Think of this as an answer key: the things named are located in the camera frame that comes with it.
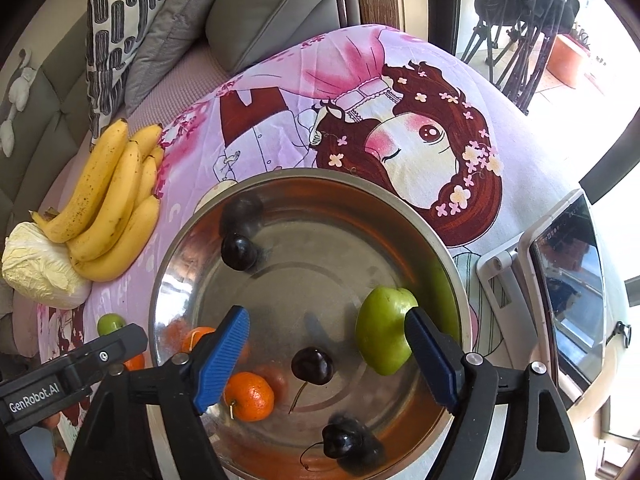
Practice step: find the top banana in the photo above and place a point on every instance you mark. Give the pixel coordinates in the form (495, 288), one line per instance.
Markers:
(90, 187)

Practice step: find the light grey cushion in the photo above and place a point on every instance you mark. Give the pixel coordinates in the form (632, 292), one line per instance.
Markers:
(175, 28)

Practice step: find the orange tangerine with stem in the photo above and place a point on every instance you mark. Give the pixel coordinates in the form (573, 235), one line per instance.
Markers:
(249, 397)

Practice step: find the black folding chair outside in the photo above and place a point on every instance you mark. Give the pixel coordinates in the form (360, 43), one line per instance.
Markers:
(518, 36)

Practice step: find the smartphone on stand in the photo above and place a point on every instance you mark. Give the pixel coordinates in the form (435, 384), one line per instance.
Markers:
(564, 283)

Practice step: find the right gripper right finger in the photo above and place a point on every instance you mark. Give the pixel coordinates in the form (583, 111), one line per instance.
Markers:
(538, 441)

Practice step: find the white phone stand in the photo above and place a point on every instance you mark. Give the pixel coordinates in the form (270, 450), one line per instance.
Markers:
(496, 272)

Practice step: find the black white patterned pillow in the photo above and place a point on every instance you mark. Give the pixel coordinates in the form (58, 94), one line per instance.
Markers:
(116, 29)

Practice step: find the white plush toy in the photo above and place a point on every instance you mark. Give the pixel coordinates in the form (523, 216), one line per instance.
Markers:
(17, 97)

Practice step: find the napa cabbage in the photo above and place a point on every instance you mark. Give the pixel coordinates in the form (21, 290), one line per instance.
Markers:
(40, 270)

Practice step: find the green jujube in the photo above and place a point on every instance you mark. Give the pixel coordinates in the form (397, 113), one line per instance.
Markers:
(380, 329)
(109, 323)

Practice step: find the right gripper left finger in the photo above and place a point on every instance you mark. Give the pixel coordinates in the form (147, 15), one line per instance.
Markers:
(115, 441)

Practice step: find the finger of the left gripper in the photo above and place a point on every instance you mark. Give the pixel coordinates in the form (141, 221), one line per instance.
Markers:
(107, 347)

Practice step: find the middle banana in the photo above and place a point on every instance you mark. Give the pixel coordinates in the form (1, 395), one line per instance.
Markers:
(115, 210)

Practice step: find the orange flower pot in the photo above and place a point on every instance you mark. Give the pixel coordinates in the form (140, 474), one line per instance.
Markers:
(568, 61)

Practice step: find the cartoon print tablecloth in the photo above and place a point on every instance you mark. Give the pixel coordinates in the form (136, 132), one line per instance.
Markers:
(368, 100)

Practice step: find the stemmed dark cherry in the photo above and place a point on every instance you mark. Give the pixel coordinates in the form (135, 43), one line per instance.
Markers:
(312, 366)

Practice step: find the round steel tray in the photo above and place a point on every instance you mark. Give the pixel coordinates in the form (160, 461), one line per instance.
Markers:
(325, 241)

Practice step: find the bottom banana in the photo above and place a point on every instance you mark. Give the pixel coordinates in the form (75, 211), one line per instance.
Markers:
(127, 249)

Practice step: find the small hidden banana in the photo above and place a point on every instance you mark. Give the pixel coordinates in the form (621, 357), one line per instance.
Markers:
(148, 140)

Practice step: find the grey sofa cushion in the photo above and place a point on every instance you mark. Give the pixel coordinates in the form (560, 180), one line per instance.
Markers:
(242, 33)

